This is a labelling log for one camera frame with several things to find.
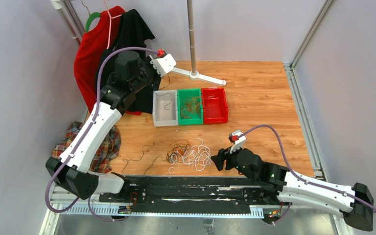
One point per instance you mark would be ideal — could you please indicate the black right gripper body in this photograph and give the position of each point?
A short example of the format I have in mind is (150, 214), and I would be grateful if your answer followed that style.
(231, 162)

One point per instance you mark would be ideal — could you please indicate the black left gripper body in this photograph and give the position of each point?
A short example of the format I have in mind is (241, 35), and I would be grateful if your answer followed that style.
(149, 75)

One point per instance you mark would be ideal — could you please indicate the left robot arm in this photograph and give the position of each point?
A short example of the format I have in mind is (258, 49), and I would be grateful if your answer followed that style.
(121, 76)

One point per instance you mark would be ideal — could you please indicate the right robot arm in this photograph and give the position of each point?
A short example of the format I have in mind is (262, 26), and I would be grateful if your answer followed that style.
(284, 185)

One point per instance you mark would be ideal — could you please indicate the white plastic bin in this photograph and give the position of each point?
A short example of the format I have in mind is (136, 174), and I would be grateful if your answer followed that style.
(165, 108)

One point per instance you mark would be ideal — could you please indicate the white stand with metal pole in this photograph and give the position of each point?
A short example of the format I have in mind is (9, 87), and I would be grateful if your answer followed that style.
(194, 74)

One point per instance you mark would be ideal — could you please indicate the green plastic bin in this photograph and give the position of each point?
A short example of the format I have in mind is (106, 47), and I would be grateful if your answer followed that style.
(190, 107)

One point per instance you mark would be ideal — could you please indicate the black t-shirt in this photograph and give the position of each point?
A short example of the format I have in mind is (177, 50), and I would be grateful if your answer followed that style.
(132, 32)

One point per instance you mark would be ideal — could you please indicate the red t-shirt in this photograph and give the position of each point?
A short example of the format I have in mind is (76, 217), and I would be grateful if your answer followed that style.
(87, 60)

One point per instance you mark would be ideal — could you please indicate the red plastic bin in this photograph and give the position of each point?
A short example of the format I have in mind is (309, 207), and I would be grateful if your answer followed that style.
(215, 107)

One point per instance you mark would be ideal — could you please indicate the pink clothes hanger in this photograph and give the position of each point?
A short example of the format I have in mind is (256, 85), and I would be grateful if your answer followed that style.
(110, 23)

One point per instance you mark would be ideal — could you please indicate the plaid flannel shirt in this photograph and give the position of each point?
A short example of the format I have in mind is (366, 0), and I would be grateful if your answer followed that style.
(107, 151)

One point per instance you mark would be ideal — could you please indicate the green clothes hanger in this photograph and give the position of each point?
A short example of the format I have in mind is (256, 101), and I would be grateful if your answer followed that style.
(90, 19)

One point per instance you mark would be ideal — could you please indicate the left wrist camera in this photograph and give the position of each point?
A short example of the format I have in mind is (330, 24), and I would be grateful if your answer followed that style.
(163, 63)

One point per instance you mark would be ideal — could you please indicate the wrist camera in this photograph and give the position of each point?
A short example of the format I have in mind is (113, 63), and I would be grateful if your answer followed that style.
(163, 63)
(237, 139)

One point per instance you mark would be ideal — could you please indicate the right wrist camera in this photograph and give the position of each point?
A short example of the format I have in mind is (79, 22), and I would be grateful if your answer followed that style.
(237, 139)

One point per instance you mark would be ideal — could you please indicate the clothes rack metal frame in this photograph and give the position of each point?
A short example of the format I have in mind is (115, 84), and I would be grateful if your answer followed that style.
(70, 17)

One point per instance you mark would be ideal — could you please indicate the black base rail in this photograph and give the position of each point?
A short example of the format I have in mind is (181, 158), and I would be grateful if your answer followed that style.
(194, 195)

